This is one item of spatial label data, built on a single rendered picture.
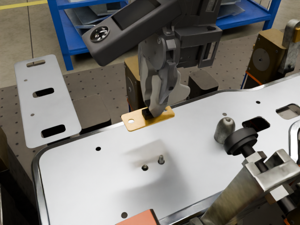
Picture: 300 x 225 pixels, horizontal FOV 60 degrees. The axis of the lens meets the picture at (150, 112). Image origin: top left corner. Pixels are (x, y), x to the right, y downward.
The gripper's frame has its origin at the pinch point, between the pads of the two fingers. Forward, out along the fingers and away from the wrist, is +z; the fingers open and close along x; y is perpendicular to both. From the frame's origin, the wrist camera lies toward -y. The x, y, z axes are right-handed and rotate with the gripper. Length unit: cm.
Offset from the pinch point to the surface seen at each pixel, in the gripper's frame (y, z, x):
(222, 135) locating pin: 11.8, 4.7, -6.1
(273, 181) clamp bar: -2.3, -13.0, -22.3
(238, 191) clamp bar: -3.0, -10.0, -21.0
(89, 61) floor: 32, 106, 178
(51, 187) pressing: -16.9, 10.0, -2.4
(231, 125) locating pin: 12.8, 2.5, -6.2
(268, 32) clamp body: 40.5, -0.5, 15.5
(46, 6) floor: 15, 107, 317
